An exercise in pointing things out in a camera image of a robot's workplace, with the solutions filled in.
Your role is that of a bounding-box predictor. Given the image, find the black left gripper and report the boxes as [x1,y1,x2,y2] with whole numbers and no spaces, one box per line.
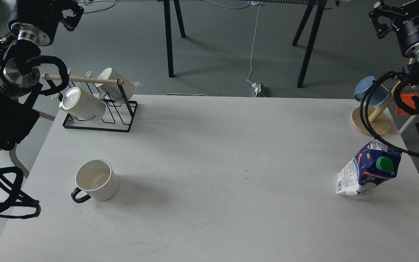
[8,0,84,46]

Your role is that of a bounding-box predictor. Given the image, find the black table legs right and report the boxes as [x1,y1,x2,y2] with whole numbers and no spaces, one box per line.
[292,0,327,88]

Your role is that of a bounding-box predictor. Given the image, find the black table legs left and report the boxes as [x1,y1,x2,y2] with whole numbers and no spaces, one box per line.
[163,0,187,78]

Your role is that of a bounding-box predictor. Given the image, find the black wire mug rack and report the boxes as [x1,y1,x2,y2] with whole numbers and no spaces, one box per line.
[52,76,138,132]

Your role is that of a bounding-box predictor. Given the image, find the white mug on rack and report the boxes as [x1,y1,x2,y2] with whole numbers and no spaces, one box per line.
[59,87,107,122]
[95,67,136,104]

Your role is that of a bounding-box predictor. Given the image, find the blue mug on tree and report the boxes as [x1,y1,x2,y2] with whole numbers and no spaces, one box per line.
[354,76,392,107]

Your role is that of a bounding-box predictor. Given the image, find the white cable on floor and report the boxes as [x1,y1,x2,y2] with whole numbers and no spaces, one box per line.
[195,0,264,85]

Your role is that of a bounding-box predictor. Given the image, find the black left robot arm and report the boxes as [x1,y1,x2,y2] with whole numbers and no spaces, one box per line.
[0,0,84,219]

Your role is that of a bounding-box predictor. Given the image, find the white mug rear on rack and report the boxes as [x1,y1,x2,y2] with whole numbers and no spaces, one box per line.
[95,67,136,104]

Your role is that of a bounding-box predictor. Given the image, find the grey power adapter on floor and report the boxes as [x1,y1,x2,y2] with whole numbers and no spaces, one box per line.
[252,83,269,98]

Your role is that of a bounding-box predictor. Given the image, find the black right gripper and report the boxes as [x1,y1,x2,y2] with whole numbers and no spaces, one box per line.
[368,0,419,57]

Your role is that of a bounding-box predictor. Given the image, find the blue milk carton green cap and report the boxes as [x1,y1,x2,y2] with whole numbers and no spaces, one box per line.
[336,141,402,200]

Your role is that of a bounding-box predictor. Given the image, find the wooden mug tree stand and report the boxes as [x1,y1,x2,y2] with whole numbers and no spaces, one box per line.
[350,76,400,136]

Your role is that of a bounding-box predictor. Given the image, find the white mug front on rack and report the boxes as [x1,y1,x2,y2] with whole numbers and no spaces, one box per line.
[59,87,107,122]

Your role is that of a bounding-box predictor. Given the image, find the orange mug on tree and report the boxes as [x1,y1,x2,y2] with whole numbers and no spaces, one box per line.
[396,92,419,116]

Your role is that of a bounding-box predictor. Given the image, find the white mug black handle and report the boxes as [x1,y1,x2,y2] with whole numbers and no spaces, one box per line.
[71,159,120,203]

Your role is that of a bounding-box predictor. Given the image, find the black table legs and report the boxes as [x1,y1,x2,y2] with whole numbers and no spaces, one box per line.
[163,0,187,78]
[292,0,327,88]

